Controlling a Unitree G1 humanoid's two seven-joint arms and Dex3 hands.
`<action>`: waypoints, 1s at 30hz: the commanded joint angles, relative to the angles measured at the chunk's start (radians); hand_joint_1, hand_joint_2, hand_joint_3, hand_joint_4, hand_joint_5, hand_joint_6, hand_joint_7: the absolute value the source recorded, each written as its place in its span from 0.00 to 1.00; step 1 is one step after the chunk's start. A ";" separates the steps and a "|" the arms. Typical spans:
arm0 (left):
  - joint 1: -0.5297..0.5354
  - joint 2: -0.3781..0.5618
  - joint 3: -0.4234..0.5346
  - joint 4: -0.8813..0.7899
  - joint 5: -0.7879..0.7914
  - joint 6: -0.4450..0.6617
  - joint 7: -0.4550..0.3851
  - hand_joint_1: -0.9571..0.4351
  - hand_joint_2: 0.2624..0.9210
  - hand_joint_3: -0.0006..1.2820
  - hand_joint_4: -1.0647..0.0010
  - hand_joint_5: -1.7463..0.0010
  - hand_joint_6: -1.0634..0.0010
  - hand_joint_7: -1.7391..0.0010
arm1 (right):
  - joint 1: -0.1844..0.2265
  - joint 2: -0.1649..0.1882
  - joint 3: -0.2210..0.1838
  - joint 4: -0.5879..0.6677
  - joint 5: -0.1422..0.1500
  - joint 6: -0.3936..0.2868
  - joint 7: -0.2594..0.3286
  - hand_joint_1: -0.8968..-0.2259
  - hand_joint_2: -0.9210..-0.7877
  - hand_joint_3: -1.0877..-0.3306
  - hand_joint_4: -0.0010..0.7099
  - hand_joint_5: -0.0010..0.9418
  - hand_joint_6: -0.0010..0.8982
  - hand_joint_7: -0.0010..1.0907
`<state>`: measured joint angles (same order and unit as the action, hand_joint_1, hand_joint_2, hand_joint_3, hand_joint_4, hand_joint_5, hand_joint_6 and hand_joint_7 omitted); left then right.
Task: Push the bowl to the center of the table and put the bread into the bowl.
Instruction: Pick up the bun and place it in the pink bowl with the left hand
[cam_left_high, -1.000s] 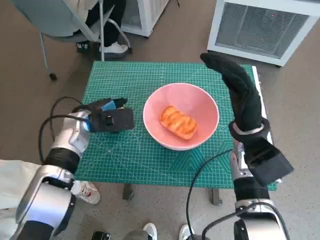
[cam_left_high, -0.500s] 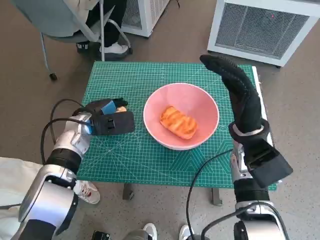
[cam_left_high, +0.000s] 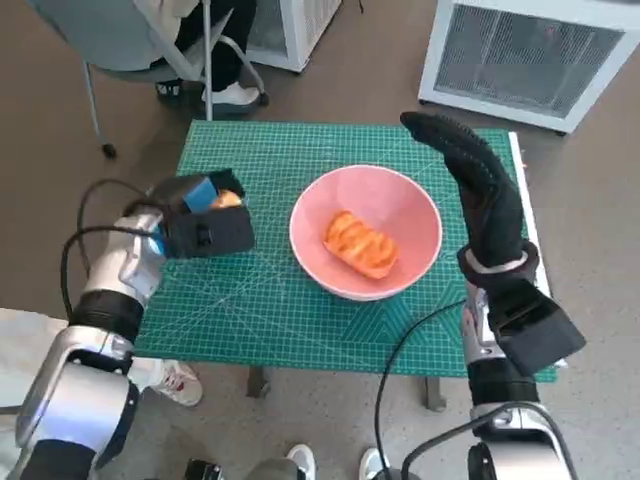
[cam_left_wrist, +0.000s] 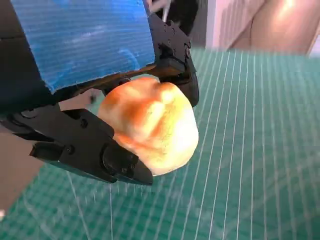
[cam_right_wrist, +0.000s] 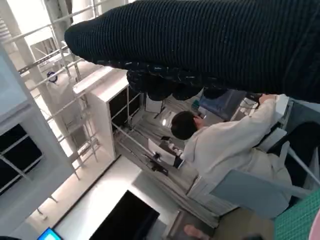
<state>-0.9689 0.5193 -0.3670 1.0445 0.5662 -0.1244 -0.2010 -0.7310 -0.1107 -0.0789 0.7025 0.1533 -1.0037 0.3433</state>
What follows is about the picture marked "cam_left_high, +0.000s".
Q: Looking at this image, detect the black gloved right hand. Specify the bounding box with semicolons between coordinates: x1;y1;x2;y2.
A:
399;111;526;271

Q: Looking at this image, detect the black left hand blue tape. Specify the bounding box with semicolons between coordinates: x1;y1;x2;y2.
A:
147;168;250;217

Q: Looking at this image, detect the round pale bread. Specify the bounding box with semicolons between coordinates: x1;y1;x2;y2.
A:
212;188;243;210

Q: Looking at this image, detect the long orange toasted bread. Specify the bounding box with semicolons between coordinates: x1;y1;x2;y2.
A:
323;209;401;280

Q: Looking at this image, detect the pink bowl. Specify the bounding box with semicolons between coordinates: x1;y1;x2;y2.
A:
289;164;444;301

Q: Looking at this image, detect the green cutting mat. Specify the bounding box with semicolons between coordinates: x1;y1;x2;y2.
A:
133;119;559;384

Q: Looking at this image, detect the large white mesh cabinet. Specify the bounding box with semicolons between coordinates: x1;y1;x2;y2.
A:
417;0;640;135

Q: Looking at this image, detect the grey chair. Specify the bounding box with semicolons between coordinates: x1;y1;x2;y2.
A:
29;0;266;159

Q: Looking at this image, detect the grey table leg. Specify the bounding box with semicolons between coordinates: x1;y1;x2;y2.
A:
424;375;448;412
247;367;274;399

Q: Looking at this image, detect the small white mesh cabinet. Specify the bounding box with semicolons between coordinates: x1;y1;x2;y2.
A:
244;0;346;73

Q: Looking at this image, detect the white shoe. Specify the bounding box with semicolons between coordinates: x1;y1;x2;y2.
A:
286;443;317;480
359;448;385;480

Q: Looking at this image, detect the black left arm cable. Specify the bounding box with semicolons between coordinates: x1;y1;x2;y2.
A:
78;178;151;231
61;225;132;321

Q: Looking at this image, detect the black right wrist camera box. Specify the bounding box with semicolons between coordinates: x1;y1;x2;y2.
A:
487;279;587;377

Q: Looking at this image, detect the thin black cable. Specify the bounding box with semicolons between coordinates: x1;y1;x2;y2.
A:
374;299;469;480

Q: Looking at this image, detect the thick black looped cable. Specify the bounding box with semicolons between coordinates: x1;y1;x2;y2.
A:
401;402;577;480

